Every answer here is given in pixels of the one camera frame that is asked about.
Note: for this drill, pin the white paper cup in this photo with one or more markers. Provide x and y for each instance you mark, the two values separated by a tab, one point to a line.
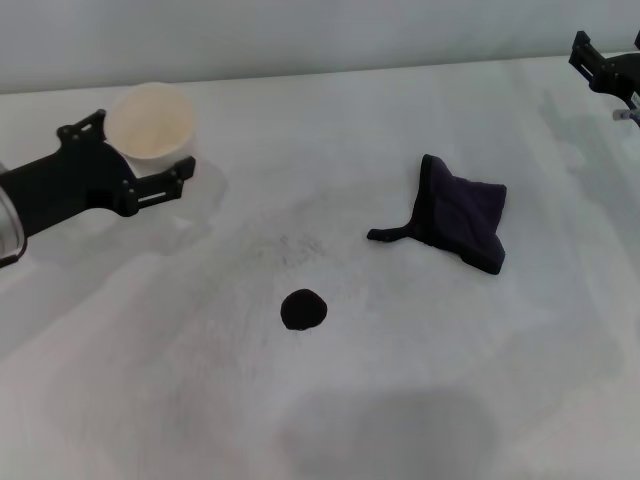
150	125

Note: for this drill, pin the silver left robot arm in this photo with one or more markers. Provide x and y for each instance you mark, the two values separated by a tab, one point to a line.
7	230

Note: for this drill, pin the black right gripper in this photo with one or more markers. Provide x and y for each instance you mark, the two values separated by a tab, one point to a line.
622	75

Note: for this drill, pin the black water stain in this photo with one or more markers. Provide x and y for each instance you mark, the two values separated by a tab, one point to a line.
303	310

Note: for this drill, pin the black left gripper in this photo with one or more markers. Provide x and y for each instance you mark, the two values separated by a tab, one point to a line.
65	185

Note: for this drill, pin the small silver metal fitting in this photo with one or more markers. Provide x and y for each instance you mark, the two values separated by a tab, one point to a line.
623	114

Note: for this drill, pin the dark purple rag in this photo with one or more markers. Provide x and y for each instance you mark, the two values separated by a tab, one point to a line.
460	215

